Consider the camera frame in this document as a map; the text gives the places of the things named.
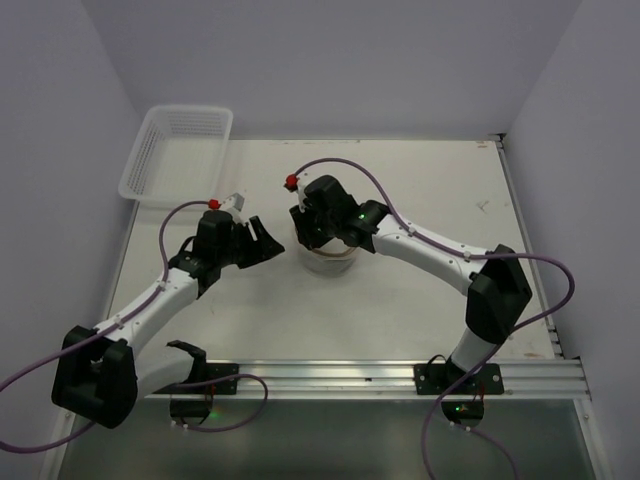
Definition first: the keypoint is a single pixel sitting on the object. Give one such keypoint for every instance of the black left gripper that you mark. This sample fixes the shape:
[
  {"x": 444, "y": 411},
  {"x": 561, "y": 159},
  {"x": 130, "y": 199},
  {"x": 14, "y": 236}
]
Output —
[{"x": 245, "y": 242}]

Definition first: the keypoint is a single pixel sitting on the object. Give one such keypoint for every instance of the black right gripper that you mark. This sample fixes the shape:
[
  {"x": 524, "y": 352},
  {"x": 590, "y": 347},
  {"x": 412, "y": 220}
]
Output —
[{"x": 308, "y": 226}]

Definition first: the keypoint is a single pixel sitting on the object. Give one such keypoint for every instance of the white mesh laundry bag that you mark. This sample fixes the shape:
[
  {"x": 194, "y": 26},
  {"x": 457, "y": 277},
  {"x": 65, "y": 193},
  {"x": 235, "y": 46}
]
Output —
[{"x": 332, "y": 260}]

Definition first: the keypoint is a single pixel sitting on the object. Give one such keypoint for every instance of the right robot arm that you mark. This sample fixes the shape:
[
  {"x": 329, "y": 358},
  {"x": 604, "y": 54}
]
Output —
[{"x": 496, "y": 289}]

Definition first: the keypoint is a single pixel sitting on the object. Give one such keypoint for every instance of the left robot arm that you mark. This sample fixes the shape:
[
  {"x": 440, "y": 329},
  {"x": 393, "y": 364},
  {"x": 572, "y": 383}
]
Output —
[{"x": 98, "y": 375}]

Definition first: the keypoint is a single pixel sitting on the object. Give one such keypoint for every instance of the white plastic basket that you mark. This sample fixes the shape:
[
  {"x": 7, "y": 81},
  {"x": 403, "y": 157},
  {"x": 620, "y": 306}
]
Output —
[{"x": 178, "y": 154}]

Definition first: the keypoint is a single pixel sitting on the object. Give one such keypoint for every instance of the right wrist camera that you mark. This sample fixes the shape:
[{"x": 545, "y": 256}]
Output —
[{"x": 296, "y": 183}]

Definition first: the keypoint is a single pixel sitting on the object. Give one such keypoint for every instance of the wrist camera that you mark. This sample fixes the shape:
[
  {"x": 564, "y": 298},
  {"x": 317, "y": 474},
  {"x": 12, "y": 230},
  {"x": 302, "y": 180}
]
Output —
[
  {"x": 233, "y": 205},
  {"x": 296, "y": 183}
]

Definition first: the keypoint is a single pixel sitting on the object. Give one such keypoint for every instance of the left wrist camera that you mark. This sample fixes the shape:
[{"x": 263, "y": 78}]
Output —
[{"x": 233, "y": 205}]

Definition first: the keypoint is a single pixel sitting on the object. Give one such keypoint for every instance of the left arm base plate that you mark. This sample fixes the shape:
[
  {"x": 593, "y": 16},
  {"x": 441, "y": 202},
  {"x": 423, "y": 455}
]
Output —
[{"x": 220, "y": 377}]

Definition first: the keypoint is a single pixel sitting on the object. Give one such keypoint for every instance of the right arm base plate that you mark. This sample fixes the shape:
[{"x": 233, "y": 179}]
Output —
[{"x": 434, "y": 378}]

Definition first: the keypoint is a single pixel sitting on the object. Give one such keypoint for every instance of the aluminium right side rail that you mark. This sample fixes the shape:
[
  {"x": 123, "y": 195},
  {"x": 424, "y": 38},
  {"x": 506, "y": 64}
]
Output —
[{"x": 498, "y": 139}]

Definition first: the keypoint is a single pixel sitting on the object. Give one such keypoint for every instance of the aluminium rail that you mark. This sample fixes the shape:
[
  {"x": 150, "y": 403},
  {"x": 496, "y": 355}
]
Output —
[
  {"x": 498, "y": 139},
  {"x": 374, "y": 380}
]

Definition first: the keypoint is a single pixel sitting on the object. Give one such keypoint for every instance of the aluminium front rail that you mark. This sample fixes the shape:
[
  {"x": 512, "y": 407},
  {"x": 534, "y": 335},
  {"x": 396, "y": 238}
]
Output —
[{"x": 374, "y": 380}]

